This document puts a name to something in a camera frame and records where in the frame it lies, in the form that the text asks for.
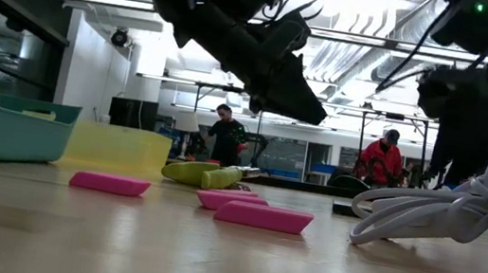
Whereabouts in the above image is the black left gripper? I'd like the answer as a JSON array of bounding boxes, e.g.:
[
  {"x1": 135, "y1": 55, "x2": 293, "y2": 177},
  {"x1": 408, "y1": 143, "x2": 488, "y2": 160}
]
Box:
[{"x1": 163, "y1": 0, "x2": 342, "y2": 129}]

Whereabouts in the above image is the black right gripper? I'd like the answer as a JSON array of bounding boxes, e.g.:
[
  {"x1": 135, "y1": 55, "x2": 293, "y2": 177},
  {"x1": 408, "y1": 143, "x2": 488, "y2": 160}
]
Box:
[{"x1": 404, "y1": 59, "x2": 488, "y2": 191}]

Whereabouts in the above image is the pink eraser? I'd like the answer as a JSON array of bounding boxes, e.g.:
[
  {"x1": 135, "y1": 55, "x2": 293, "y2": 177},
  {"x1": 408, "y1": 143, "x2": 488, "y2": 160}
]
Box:
[
  {"x1": 209, "y1": 186, "x2": 262, "y2": 201},
  {"x1": 194, "y1": 189, "x2": 272, "y2": 219},
  {"x1": 212, "y1": 198, "x2": 316, "y2": 238},
  {"x1": 67, "y1": 169, "x2": 153, "y2": 201}
]

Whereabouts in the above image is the person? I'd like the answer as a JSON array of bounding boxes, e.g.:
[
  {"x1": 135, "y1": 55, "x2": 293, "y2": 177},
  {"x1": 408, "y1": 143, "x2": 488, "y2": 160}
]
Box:
[
  {"x1": 354, "y1": 123, "x2": 411, "y2": 192},
  {"x1": 199, "y1": 101, "x2": 255, "y2": 170}
]

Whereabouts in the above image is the blue box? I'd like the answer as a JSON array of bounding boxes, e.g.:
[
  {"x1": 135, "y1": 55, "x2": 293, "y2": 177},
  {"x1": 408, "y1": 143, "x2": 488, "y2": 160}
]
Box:
[{"x1": 309, "y1": 160, "x2": 337, "y2": 176}]

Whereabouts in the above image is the white table lamp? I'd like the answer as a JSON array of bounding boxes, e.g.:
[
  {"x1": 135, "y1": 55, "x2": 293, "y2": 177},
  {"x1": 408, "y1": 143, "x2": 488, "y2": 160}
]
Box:
[{"x1": 171, "y1": 109, "x2": 204, "y2": 162}]

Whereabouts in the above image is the black cabinet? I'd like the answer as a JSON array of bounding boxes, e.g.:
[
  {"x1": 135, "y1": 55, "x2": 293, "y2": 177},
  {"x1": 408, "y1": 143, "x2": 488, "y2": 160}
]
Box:
[{"x1": 106, "y1": 95, "x2": 161, "y2": 134}]

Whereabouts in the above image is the yellow translucent tray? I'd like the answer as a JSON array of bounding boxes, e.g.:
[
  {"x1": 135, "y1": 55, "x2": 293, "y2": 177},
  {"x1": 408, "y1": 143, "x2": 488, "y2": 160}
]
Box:
[{"x1": 58, "y1": 118, "x2": 175, "y2": 181}]

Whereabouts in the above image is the black round ceiling fixture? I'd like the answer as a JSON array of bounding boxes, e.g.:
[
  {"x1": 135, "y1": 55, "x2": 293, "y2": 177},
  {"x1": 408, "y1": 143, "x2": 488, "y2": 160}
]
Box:
[{"x1": 108, "y1": 27, "x2": 131, "y2": 50}]

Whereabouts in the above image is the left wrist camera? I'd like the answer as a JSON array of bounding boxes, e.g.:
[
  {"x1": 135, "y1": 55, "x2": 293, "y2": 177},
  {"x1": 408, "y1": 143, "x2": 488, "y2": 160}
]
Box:
[{"x1": 262, "y1": 12, "x2": 315, "y2": 65}]

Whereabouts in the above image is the white coiled cable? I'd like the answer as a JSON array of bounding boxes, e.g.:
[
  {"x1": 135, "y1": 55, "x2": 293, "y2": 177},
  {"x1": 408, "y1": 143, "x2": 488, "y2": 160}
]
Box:
[{"x1": 346, "y1": 130, "x2": 488, "y2": 265}]

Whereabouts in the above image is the black workbench frame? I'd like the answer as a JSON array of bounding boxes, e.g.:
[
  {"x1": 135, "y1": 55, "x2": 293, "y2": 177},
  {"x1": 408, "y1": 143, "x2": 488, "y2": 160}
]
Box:
[
  {"x1": 185, "y1": 81, "x2": 268, "y2": 171},
  {"x1": 352, "y1": 107, "x2": 432, "y2": 190}
]

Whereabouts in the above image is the black aluminium table frame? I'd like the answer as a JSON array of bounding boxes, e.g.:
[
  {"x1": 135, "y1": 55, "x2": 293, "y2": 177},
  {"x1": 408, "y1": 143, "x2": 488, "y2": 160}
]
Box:
[{"x1": 244, "y1": 173, "x2": 362, "y2": 202}]

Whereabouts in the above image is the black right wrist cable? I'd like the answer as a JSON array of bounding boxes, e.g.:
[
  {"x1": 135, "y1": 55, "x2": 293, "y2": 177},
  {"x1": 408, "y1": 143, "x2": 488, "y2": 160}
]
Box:
[{"x1": 373, "y1": 0, "x2": 455, "y2": 102}]

